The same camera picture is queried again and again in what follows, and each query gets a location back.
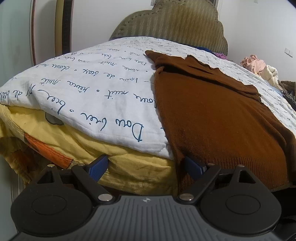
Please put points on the purple cloth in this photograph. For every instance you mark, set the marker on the purple cloth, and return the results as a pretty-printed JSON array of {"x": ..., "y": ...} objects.
[{"x": 220, "y": 56}]

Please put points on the pink clothes pile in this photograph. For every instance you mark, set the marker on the pink clothes pile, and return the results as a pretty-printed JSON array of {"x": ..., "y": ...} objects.
[{"x": 253, "y": 64}]

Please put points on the gold tower air conditioner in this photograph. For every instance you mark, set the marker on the gold tower air conditioner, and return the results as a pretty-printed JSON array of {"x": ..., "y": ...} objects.
[{"x": 63, "y": 27}]

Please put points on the olive padded headboard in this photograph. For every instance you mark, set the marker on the olive padded headboard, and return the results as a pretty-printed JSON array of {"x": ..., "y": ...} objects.
[{"x": 180, "y": 23}]

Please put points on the olive jacket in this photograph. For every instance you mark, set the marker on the olive jacket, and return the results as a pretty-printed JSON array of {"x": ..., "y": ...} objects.
[{"x": 289, "y": 85}]

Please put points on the yellow printed quilt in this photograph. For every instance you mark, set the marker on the yellow printed quilt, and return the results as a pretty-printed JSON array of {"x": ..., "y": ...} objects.
[{"x": 129, "y": 166}]

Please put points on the brown knit sweater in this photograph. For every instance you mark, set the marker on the brown knit sweater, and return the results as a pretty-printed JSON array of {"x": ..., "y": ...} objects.
[{"x": 219, "y": 120}]

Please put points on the white script-printed blanket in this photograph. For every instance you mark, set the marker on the white script-printed blanket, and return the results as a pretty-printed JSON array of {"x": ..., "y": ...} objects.
[{"x": 92, "y": 78}]

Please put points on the black zigzag patterned cloth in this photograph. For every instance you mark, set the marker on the black zigzag patterned cloth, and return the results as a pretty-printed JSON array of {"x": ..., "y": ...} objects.
[{"x": 289, "y": 97}]

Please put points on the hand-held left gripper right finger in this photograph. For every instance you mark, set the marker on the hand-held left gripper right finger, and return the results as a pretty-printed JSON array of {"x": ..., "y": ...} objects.
[{"x": 193, "y": 168}]

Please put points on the cream padded jacket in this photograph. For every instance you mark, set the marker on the cream padded jacket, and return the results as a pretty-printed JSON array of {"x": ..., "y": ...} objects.
[{"x": 270, "y": 75}]

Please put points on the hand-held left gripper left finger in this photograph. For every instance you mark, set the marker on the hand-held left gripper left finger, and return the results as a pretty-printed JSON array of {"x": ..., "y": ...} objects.
[{"x": 99, "y": 168}]

